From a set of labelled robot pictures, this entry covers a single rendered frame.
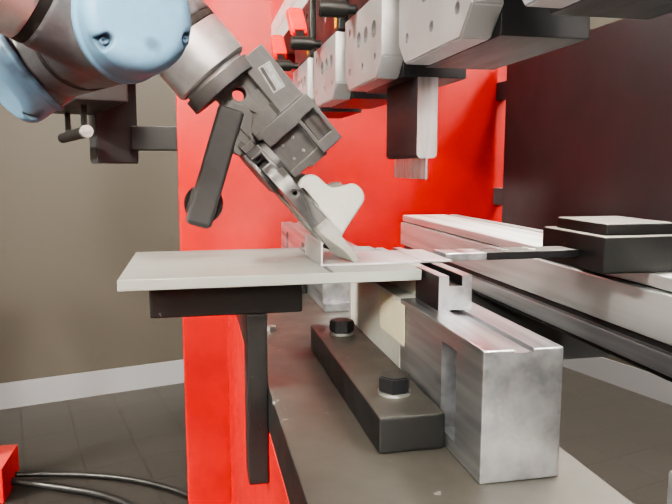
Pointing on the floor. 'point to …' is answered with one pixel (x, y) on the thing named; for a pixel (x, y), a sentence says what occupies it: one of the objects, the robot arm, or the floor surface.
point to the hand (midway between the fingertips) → (336, 252)
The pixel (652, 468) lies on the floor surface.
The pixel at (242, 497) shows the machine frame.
